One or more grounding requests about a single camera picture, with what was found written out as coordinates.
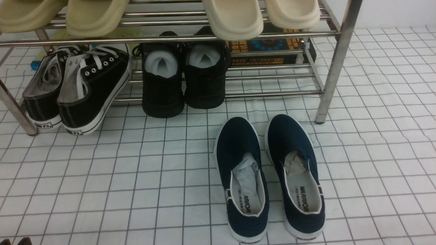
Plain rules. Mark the black canvas sneaker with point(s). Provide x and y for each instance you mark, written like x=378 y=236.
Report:
x=43 y=90
x=92 y=81

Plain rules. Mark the navy slip-on shoe left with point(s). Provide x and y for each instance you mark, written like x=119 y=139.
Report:
x=238 y=160

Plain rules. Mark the navy slip-on shoe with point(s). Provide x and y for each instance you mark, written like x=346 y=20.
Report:
x=238 y=160
x=291 y=152

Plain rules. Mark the black mesh shoe right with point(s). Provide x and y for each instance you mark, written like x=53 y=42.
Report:
x=205 y=67

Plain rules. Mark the black mesh shoe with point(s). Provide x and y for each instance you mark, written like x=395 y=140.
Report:
x=205 y=67
x=162 y=78

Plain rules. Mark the stainless steel shoe rack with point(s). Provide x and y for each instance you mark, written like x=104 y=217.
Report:
x=341 y=32

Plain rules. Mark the navy slip-on shoe right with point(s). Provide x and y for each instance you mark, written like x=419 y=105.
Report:
x=291 y=152

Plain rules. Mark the black mesh shoe left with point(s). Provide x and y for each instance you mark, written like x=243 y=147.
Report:
x=162 y=78

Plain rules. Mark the black patterned box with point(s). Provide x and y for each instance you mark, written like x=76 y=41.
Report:
x=264 y=52

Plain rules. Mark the white checkered floor cloth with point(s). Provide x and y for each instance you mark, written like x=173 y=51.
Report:
x=139 y=180

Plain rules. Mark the cream slipper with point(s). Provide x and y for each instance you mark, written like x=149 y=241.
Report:
x=293 y=14
x=234 y=20

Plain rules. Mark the cream slipper far right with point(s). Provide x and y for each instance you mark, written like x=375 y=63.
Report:
x=293 y=14

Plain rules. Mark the yellow-green slipper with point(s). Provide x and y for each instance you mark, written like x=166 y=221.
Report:
x=94 y=18
x=18 y=16

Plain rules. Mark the yellow-green slipper far left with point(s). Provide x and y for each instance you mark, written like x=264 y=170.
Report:
x=18 y=16

